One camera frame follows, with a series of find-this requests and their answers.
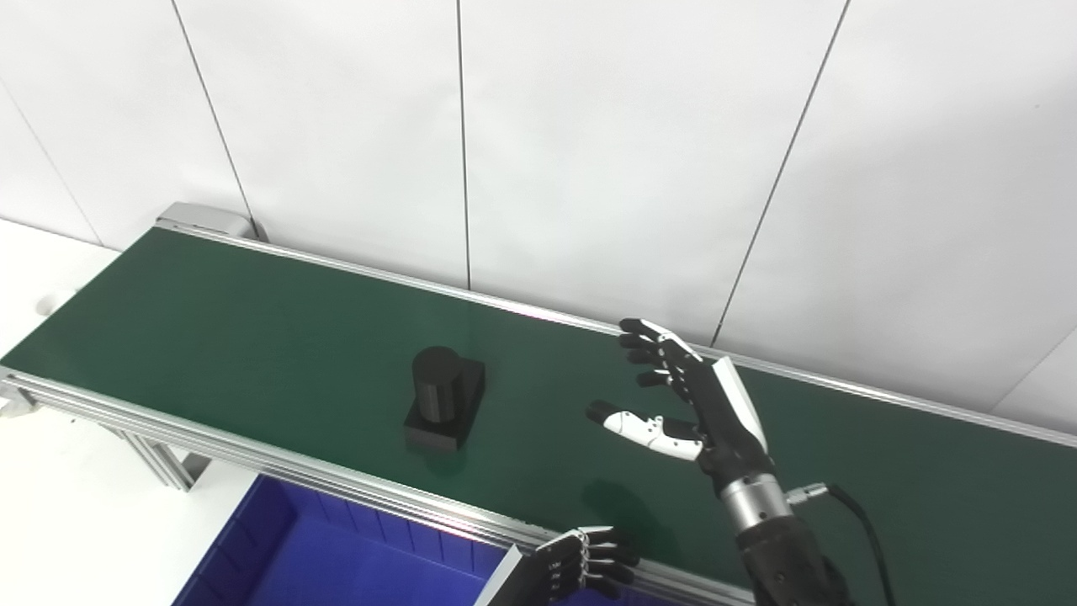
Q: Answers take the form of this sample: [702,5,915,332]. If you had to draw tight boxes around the black cylinder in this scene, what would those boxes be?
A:
[404,345,486,453]

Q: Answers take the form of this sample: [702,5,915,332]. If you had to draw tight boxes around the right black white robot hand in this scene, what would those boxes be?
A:
[586,318,775,497]

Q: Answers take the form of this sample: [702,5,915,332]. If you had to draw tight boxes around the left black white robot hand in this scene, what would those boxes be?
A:
[475,526,640,606]

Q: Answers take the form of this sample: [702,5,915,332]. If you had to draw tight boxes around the blue plastic bin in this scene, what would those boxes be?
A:
[172,474,674,606]

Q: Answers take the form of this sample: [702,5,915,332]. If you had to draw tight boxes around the green conveyor belt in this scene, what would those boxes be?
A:
[0,226,1077,606]
[0,202,1077,606]

